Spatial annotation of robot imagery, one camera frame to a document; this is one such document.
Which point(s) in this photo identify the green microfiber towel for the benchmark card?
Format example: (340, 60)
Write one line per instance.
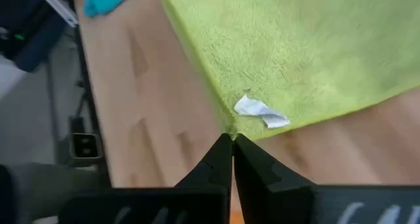
(295, 53)

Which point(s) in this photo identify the turquoise microfiber towel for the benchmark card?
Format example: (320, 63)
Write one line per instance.
(105, 0)

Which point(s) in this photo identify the silver aluminium bar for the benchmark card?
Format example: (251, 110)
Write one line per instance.
(59, 7)

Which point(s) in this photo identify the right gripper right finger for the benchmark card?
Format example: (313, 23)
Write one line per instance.
(279, 201)

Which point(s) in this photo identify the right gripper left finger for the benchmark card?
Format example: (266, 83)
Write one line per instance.
(183, 204)

